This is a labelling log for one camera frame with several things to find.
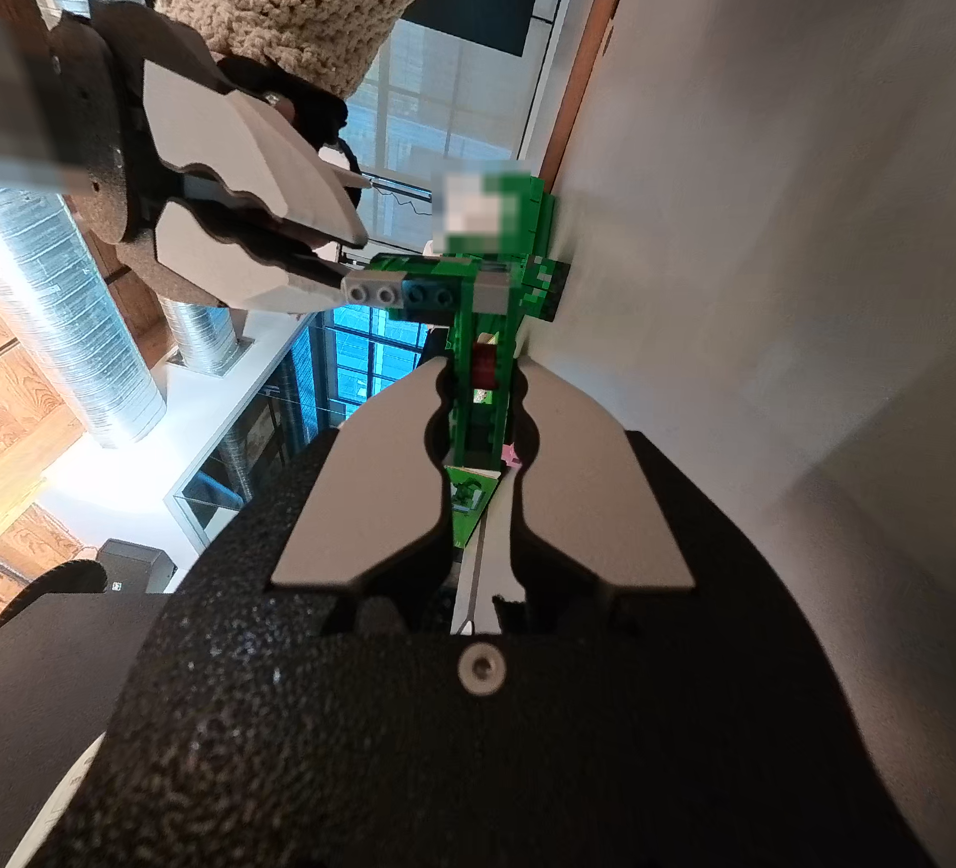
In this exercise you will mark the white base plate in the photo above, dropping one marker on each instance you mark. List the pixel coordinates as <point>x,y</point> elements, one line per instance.
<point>472,584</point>

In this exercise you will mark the green lego build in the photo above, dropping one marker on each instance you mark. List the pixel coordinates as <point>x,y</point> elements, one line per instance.
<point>478,300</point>

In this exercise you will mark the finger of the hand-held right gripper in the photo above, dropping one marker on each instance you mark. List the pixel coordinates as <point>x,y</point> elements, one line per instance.
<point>224,263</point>
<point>254,144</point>

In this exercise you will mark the white round device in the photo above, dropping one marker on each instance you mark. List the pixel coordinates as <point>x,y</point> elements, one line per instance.
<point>37,808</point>

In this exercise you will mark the green pixel-pattern lego figure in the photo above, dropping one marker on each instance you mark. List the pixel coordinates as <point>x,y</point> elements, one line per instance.
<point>549,286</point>

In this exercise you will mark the black speaker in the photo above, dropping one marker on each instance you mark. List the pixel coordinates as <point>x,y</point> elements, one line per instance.
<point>134,566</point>

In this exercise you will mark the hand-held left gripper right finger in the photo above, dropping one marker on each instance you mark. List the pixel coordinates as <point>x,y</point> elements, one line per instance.
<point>605,509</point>

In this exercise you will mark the glass partition window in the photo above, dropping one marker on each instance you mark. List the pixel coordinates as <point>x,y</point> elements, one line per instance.
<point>366,360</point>

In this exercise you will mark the pink lego pig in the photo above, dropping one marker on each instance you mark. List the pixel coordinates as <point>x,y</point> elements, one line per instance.
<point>512,455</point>

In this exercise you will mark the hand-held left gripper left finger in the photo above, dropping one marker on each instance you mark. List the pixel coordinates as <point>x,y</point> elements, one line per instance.
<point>358,502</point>

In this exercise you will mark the black curved chair back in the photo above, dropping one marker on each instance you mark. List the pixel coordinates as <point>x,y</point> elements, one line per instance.
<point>52,580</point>

